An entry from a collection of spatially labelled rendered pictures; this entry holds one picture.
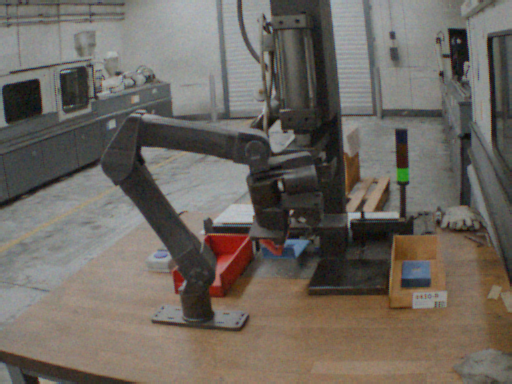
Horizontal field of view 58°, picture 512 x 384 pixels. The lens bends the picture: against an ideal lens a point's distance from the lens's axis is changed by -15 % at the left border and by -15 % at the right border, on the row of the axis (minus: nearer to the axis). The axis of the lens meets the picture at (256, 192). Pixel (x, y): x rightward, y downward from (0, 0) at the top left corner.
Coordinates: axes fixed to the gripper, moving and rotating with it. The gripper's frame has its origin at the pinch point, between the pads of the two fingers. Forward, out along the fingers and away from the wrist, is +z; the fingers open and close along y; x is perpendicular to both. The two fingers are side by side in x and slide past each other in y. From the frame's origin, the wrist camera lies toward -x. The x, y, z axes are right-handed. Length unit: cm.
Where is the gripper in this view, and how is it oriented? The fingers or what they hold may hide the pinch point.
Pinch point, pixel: (277, 250)
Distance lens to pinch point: 112.3
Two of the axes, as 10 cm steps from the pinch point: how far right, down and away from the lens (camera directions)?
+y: 2.4, -6.4, 7.3
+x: -9.5, -0.2, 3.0
